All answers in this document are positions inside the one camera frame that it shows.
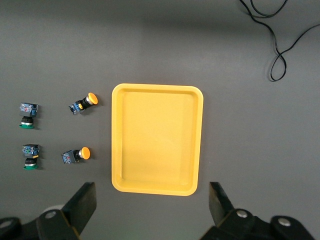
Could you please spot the yellow push button switch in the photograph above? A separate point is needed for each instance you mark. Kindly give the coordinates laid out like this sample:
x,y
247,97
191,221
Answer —
x,y
85,152
92,98

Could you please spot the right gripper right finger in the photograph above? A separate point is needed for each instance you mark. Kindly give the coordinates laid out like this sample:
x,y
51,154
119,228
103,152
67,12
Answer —
x,y
221,210

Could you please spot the yellow plastic tray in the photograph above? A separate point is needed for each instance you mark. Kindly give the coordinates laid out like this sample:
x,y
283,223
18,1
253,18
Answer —
x,y
155,140

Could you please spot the green push button switch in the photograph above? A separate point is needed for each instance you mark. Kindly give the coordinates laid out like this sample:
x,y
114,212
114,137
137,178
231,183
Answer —
x,y
30,150
28,110

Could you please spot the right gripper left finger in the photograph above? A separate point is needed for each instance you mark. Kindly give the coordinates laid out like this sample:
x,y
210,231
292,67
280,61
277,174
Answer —
x,y
80,207

